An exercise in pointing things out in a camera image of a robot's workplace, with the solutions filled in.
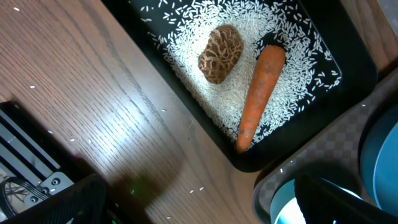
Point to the dark blue plate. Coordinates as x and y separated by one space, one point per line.
378 162

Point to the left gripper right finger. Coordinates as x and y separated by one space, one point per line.
324 203

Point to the pile of rice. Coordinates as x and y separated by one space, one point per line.
180 31

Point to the clear plastic bin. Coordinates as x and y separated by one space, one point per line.
390 10

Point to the orange carrot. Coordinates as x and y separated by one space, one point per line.
266 74

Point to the black tray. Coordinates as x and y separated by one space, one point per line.
349 56

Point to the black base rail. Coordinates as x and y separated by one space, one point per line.
29 174

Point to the light blue bowl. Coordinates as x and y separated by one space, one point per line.
284 206

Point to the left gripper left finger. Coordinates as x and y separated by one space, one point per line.
82 202

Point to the brown serving tray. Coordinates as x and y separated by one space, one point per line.
335 150

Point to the brown mushroom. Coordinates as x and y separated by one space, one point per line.
221 53

